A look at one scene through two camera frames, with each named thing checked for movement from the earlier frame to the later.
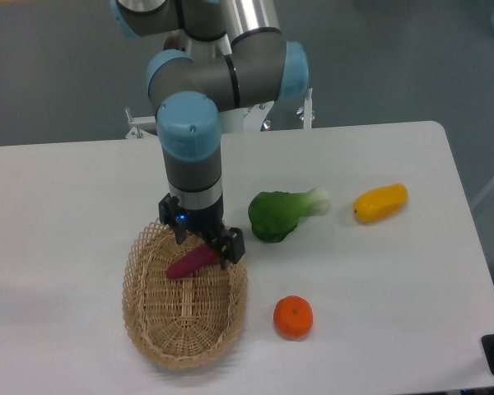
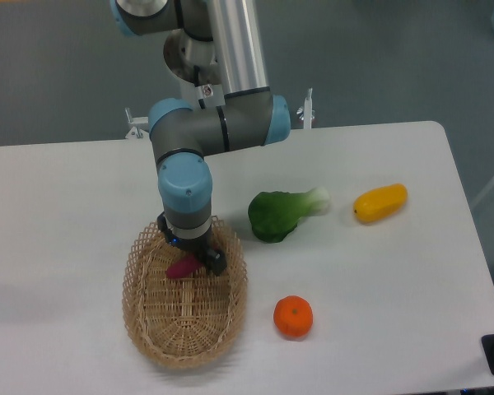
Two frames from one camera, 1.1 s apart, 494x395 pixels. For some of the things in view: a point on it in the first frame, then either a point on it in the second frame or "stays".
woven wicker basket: (180, 322) stays
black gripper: (207, 222) -> (216, 259)
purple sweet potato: (202, 256) stays
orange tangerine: (293, 317) stays
